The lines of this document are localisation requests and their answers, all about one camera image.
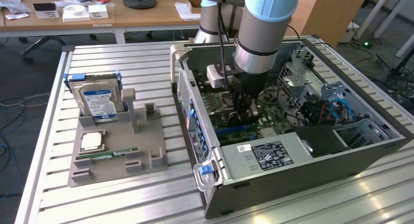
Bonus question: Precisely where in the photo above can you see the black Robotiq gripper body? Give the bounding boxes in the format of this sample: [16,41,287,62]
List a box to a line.
[228,72,270,118]

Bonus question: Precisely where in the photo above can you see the CPU socket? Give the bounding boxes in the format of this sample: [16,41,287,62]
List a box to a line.
[218,92,235,112]

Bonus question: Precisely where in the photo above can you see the green motherboard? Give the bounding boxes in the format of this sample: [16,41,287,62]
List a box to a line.
[194,77,301,146]

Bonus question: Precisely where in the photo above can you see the silver disk bay cage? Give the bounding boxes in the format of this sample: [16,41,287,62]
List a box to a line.
[277,43,326,113]

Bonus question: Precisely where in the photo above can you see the blue expansion slot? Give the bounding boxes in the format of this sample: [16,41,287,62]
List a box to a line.
[215,126,247,135]

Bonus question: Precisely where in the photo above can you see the grey power supply unit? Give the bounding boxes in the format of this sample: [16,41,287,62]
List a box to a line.
[211,133,314,183]

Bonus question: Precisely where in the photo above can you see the black plastic shroud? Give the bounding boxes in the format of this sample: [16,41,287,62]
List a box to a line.
[293,125,353,159]

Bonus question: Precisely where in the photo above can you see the stack of white papers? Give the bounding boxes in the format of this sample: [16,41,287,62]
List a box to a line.
[175,2,202,21]

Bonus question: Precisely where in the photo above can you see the wooden cabinet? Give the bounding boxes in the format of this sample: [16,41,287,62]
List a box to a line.
[285,0,370,48]

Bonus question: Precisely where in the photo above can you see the wooden office desk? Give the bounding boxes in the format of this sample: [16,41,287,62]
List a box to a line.
[0,0,118,44]
[115,0,247,44]

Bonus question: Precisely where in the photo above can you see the open grey PC case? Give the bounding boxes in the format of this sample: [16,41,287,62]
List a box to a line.
[170,38,407,220]

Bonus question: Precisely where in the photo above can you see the hard disk with blue carrier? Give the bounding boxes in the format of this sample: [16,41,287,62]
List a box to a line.
[63,71,126,124]

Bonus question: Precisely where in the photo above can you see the black round lamp base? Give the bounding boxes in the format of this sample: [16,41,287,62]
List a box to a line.
[123,0,158,10]

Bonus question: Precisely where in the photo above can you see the green RAM stick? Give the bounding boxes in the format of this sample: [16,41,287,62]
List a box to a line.
[76,147,142,161]

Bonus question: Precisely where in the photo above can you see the silver CPU chip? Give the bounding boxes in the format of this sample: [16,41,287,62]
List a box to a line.
[80,133,107,152]

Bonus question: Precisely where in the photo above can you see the grey plastic parts rack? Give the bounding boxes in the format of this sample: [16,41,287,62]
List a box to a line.
[67,88,168,188]

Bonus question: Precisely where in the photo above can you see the plain white box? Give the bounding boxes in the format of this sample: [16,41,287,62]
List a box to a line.
[87,4,108,19]

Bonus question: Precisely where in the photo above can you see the white boxes on desk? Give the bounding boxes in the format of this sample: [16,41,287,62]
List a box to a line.
[62,4,91,22]

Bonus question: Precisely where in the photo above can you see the black office chair base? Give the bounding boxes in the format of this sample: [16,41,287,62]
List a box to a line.
[17,33,98,64]

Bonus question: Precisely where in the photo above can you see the white box with black top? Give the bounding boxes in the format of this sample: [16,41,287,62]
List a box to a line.
[32,2,60,19]

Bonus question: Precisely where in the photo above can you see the clear plastic bag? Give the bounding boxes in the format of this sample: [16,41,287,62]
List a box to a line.
[0,0,33,15]

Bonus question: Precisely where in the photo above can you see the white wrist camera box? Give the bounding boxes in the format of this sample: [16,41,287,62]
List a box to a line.
[206,64,234,88]

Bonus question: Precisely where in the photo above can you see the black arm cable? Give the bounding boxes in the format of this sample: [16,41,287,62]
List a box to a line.
[216,2,232,94]

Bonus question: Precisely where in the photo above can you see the blue disk wire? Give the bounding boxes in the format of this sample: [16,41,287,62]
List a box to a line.
[330,97,357,125]

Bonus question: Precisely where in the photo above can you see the silver disk bay bracket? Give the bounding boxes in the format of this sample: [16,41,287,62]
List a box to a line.
[331,117,391,149]

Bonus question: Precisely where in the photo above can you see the white metal desk frame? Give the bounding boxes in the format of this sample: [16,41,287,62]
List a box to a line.
[351,0,414,58]

